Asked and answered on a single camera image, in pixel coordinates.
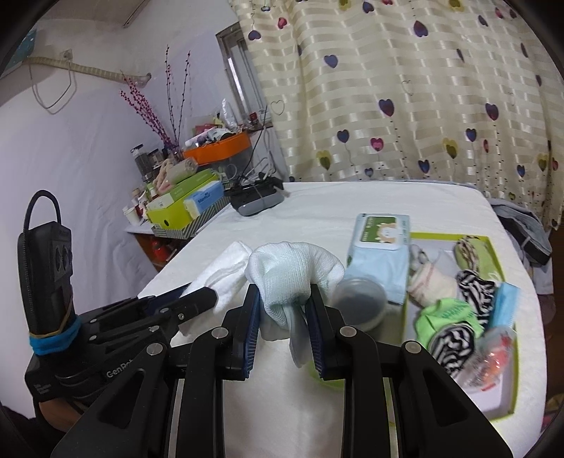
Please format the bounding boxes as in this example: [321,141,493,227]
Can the blue white box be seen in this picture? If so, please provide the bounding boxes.
[184,181,225,216]

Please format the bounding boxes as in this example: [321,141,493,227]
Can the green white flat box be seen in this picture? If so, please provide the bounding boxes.
[147,169,221,212]

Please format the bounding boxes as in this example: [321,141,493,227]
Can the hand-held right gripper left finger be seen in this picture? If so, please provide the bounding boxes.
[50,283,263,458]

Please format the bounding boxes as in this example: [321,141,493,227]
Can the person's left hand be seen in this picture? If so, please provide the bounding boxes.
[39,402,84,423]

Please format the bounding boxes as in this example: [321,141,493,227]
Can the tall dark glass jar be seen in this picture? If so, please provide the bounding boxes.
[130,144,151,181]

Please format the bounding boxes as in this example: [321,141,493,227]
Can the clear jar with dark contents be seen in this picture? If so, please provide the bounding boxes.
[330,277,388,332]

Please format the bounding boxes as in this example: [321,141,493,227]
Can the green striped sock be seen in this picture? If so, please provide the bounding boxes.
[454,237,492,276]

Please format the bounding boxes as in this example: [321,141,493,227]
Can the teal wall board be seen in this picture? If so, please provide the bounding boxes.
[2,27,38,75]

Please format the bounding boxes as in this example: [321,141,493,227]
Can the grey black headset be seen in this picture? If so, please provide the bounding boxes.
[225,174,286,216]

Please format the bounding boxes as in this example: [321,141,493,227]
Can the beige wall pipe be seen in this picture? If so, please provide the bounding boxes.
[26,55,153,85]

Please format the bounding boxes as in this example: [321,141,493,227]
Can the white folded cloth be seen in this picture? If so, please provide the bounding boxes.
[170,241,254,348]

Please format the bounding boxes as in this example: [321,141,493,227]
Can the pile of toiletries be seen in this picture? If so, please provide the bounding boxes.
[185,99,247,148]

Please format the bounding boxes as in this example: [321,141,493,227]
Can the grey clothing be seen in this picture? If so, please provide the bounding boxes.
[491,198,553,265]

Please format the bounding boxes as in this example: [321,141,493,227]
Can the cream curtain with hearts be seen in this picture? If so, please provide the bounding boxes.
[229,0,564,234]

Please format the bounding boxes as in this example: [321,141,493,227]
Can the orange tray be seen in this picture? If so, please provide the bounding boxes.
[183,131,252,165]

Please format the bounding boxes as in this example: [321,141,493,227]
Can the beige rolled cloth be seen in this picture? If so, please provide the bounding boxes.
[152,159,199,194]

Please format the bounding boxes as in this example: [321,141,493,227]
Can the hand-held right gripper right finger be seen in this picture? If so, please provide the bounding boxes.
[306,283,514,458]

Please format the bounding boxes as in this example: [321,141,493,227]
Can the black white striped sock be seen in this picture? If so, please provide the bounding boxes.
[456,270,501,329]
[429,325,477,375]

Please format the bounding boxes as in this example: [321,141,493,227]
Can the bright green sock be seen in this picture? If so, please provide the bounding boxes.
[414,297,483,353]

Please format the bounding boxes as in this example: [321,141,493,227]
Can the side table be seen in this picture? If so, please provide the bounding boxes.
[123,222,181,274]

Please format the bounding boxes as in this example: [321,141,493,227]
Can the green cosmetic jar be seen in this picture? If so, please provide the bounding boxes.
[306,370,347,392]

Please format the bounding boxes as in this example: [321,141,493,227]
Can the yellow-green file box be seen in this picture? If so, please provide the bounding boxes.
[146,205,195,230]

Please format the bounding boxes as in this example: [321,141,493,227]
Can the window frame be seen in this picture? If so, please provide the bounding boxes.
[215,22,269,128]

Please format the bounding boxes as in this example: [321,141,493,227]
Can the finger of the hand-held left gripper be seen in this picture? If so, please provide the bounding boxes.
[81,284,195,329]
[90,287,220,352]

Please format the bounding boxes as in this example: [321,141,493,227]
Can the blue face mask stack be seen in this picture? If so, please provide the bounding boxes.
[485,282,521,331]

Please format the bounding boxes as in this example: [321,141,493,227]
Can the light blue wet wipes pack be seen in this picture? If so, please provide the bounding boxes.
[346,213,411,304]

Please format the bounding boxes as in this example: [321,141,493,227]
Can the white mint sock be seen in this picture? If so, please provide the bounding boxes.
[246,241,345,368]

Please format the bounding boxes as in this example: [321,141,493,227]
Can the cream sock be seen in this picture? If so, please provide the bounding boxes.
[406,260,456,307]

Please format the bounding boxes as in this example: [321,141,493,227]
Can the green-rimmed cardboard box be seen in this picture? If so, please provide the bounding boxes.
[399,231,521,417]

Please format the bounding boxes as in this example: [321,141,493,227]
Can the purple flower branches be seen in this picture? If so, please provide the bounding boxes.
[120,44,192,153]

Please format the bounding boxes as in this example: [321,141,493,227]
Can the clear packet with red contents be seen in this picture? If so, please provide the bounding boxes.
[460,326,517,390]

